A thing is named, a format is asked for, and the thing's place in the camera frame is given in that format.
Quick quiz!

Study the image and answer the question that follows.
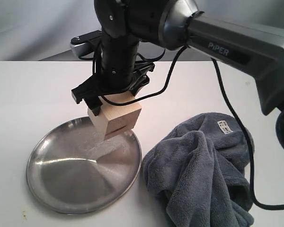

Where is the round stainless steel plate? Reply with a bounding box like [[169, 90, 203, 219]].
[[26, 117, 142, 215]]

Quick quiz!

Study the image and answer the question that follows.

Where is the grey fleece towel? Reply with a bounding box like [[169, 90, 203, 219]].
[[142, 113, 254, 227]]

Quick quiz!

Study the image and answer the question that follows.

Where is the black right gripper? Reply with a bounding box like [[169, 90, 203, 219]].
[[71, 35, 155, 116]]

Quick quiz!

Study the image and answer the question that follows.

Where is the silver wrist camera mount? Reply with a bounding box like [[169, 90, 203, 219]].
[[70, 29, 102, 58]]

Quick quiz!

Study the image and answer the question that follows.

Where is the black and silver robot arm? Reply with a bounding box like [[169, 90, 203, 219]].
[[71, 0, 284, 148]]

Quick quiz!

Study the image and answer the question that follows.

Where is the white backdrop cloth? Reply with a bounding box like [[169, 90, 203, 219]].
[[0, 0, 284, 61]]

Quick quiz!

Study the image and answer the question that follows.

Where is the light wooden cube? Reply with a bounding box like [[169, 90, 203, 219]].
[[88, 98, 142, 140]]

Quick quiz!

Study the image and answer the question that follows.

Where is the black cable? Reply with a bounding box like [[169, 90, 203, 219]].
[[92, 42, 284, 211]]

